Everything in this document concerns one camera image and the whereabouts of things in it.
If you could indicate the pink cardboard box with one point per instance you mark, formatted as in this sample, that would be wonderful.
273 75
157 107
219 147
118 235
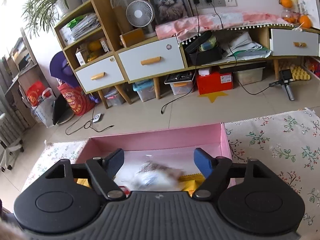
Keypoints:
170 147

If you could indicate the black handheld camera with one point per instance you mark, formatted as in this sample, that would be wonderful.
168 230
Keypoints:
285 78

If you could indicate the white grey snack bag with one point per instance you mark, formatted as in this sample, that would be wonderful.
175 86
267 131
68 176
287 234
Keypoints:
152 176

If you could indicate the purple plush toy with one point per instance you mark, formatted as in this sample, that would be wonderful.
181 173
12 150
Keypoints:
61 70

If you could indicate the long wooden tv console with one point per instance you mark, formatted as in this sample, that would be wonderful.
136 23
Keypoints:
264 41

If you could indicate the white floor charger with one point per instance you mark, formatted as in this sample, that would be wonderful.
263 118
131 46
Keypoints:
96 118

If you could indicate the floral tablecloth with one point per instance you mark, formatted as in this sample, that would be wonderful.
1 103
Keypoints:
268 189

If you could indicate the red storage box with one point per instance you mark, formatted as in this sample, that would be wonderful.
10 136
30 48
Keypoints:
214 82

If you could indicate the orange fruit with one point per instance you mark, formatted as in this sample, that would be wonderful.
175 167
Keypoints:
286 3
305 22

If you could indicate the orange fruit lower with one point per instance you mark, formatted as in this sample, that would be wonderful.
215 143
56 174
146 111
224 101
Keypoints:
305 22

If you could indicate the white desk fan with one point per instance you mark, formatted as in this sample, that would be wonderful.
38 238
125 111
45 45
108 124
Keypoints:
140 14

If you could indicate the pink cloth cover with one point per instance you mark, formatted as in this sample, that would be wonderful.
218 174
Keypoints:
186 28

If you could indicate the wooden shelf cabinet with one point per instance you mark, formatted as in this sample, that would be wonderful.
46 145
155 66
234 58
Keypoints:
149 59

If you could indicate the potted green plant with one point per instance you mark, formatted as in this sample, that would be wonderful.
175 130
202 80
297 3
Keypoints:
41 15

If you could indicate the black basket on console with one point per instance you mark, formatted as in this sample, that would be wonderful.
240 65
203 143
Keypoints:
202 49

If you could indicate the white shopping bag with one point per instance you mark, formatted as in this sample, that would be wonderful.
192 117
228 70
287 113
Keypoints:
42 99

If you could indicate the orange fruit upper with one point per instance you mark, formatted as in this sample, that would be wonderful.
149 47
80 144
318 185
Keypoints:
286 3

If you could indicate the clear plastic bin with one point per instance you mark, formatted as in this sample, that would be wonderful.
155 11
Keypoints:
249 76

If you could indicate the yellow egg tray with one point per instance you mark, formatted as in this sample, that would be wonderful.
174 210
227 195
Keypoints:
297 72

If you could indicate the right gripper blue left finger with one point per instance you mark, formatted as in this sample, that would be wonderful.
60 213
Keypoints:
113 162

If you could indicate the large yellow snack bag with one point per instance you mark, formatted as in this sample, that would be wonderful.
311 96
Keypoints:
191 182

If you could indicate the yellow ribbed snack bag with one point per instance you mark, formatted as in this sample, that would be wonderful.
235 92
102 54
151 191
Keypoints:
83 182

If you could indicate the red candy pack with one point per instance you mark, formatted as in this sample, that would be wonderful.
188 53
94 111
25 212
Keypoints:
125 190

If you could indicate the cardboard box on cabinet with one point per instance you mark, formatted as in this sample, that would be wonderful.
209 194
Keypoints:
132 37

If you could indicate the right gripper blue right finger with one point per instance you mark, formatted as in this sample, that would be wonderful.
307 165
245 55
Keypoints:
204 162

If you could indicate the red gift bag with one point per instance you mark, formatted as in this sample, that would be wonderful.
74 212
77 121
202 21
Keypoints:
79 102

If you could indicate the blue lid plastic bin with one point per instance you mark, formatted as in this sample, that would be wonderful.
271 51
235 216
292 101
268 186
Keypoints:
145 89

